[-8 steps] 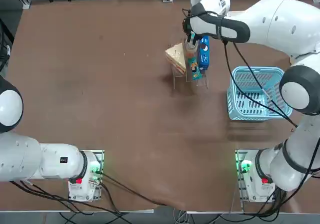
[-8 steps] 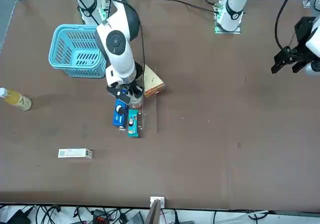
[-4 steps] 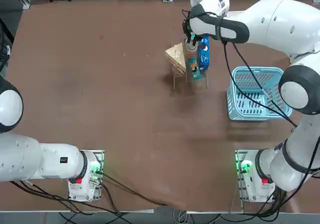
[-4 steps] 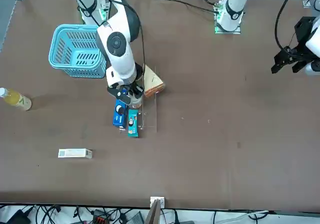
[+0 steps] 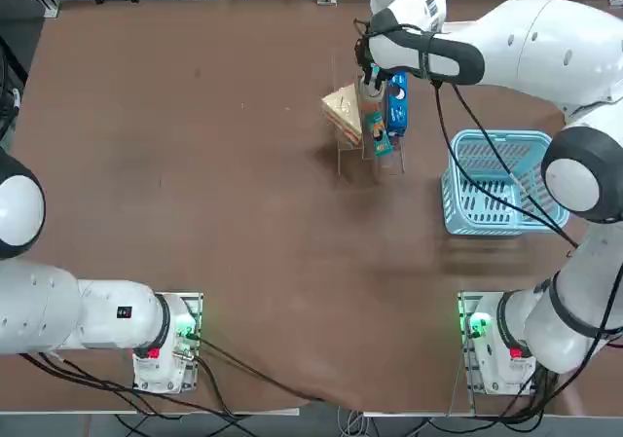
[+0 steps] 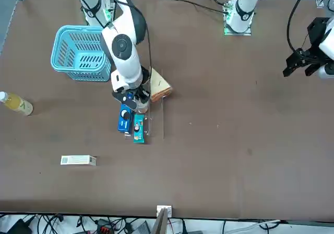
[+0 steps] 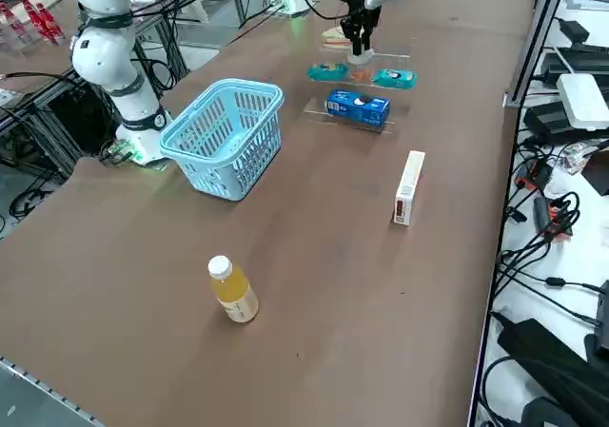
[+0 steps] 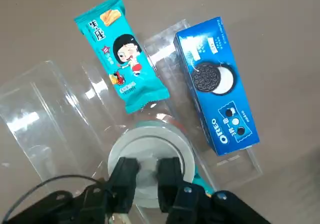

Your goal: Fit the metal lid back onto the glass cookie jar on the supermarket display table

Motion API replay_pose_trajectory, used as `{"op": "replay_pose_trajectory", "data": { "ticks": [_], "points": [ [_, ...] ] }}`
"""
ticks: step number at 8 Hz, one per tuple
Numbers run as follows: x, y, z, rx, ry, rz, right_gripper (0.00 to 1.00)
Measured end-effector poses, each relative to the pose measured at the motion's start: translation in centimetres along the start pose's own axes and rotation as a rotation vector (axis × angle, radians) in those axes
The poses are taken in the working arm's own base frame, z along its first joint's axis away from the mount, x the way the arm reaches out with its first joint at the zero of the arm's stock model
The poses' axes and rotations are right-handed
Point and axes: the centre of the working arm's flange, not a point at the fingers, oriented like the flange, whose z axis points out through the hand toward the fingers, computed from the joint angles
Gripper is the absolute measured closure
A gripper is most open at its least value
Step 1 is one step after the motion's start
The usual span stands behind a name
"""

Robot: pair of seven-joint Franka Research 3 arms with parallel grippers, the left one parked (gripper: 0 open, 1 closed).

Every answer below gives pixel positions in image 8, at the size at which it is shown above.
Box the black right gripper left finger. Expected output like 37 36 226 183
6 156 140 224

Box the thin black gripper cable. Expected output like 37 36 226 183
0 175 111 224

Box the clear acrylic display shelf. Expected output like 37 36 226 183
0 18 264 224

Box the teal snack packet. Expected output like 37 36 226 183
193 165 216 196
73 0 171 115

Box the round metal jar lid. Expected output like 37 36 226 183
107 126 196 209

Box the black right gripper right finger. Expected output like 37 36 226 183
155 156 271 224

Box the blue Oreo cookie box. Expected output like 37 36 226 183
173 16 261 158

